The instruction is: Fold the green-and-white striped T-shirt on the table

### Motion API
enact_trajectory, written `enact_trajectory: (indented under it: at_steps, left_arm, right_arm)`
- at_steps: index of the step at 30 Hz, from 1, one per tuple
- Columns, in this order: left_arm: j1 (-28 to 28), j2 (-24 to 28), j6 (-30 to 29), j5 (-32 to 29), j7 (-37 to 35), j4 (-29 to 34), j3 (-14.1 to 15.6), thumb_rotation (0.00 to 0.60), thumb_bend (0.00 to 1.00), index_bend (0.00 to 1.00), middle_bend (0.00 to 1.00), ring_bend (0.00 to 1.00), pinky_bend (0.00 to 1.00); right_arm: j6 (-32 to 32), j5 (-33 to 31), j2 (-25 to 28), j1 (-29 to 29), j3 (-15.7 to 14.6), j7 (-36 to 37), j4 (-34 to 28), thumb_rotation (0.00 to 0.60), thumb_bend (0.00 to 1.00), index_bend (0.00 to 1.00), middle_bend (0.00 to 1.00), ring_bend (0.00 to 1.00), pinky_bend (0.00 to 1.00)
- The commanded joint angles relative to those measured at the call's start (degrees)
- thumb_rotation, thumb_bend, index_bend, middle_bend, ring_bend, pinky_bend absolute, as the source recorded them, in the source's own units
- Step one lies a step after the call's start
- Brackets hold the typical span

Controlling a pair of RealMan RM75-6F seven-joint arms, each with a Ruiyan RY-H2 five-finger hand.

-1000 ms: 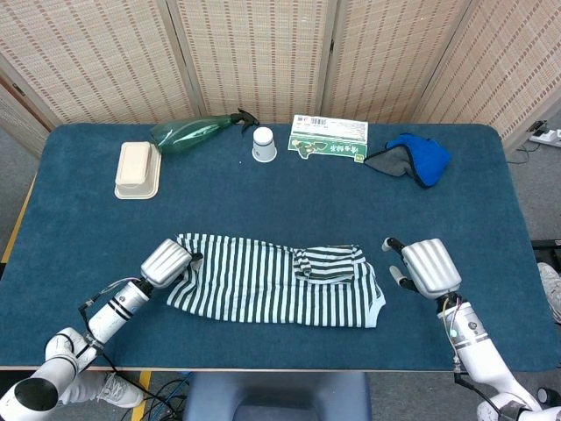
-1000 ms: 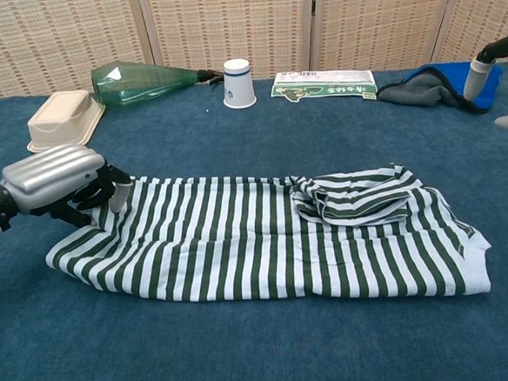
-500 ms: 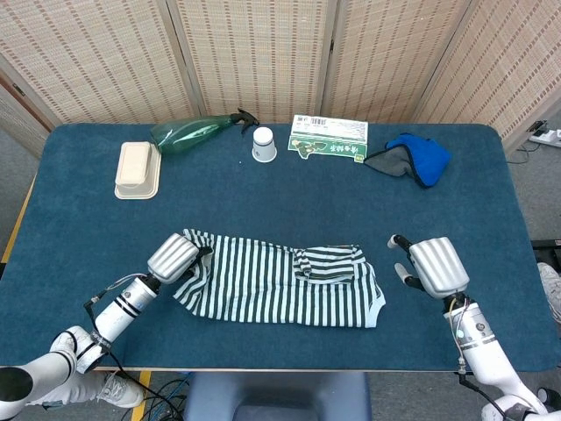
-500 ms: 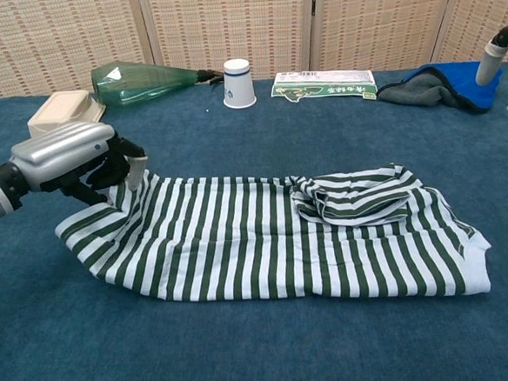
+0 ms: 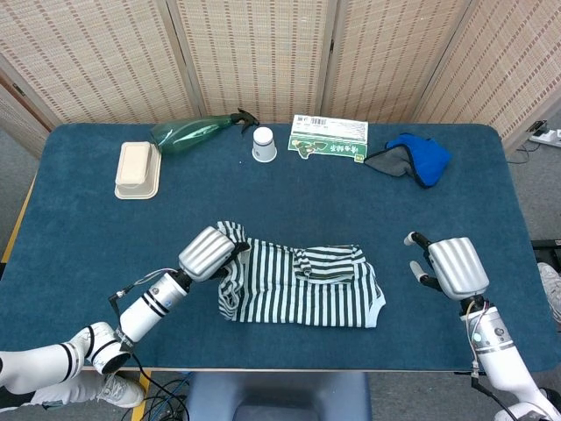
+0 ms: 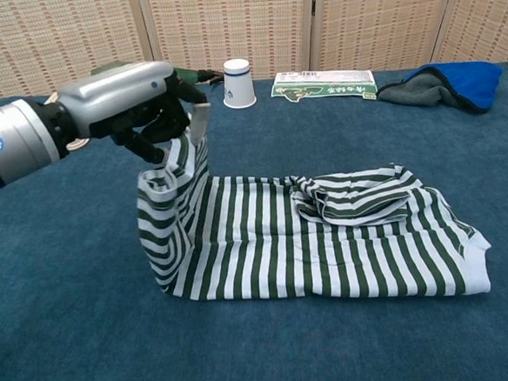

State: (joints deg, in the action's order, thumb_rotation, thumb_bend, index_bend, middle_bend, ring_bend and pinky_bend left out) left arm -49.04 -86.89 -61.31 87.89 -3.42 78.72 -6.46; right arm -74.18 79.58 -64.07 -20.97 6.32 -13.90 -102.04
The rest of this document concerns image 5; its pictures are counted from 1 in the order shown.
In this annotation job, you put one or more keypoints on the beige plastic lidded container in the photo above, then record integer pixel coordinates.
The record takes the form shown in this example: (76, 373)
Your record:
(133, 166)

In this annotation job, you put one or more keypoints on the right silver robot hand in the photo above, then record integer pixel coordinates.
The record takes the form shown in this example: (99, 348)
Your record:
(458, 267)

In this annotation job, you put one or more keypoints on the blue grey cloth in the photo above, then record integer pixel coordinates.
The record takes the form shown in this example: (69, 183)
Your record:
(425, 158)

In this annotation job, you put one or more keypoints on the black floor device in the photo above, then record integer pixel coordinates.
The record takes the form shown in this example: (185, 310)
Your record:
(548, 252)

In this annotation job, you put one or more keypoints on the white sneaker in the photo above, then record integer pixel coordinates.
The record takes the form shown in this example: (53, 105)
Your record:
(553, 285)
(122, 392)

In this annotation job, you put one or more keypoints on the green white flat carton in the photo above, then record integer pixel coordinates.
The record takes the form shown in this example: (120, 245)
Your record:
(333, 133)

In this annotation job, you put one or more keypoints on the white paper cup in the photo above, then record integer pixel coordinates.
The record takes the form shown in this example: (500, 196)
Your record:
(264, 147)

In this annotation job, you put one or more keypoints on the green plastic spray bottle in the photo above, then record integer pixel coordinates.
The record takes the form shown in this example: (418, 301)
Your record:
(184, 136)

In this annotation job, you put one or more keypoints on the white power strip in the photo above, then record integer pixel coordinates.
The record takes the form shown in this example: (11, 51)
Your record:
(548, 138)

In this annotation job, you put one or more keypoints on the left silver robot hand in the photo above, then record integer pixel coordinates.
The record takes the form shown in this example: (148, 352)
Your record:
(206, 254)

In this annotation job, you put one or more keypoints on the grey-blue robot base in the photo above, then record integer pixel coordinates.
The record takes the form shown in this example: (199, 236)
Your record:
(280, 394)

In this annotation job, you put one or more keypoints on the green white striped t-shirt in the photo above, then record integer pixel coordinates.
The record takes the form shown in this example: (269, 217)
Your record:
(285, 298)

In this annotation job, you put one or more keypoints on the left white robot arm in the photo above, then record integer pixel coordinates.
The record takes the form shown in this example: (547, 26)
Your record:
(144, 307)

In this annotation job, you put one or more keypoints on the white trouser leg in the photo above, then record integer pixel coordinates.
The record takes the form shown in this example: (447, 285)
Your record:
(66, 392)

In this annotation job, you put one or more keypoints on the blue table mat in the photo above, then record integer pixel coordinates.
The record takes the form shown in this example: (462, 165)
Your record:
(109, 241)

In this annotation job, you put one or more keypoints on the woven folding screen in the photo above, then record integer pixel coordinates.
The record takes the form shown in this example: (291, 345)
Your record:
(263, 52)

